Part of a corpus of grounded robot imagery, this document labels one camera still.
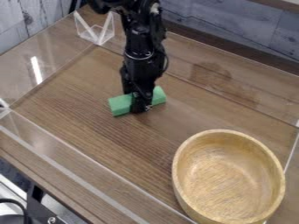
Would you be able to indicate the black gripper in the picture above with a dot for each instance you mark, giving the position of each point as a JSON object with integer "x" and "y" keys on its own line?
{"x": 139, "y": 73}

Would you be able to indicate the green rectangular block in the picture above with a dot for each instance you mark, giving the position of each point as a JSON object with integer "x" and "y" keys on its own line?
{"x": 120, "y": 103}

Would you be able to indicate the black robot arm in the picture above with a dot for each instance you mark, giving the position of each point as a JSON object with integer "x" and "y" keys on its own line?
{"x": 143, "y": 25}

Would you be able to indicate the wooden bowl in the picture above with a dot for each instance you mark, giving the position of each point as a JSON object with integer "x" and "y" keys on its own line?
{"x": 229, "y": 180}

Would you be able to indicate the clear acrylic tray walls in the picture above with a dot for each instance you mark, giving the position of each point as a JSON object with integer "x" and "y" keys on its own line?
{"x": 107, "y": 165}

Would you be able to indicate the clear acrylic corner bracket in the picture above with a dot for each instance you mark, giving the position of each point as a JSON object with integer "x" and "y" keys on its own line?
{"x": 96, "y": 34}

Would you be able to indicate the black table frame leg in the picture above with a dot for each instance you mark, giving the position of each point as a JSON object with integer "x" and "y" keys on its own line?
{"x": 39, "y": 213}

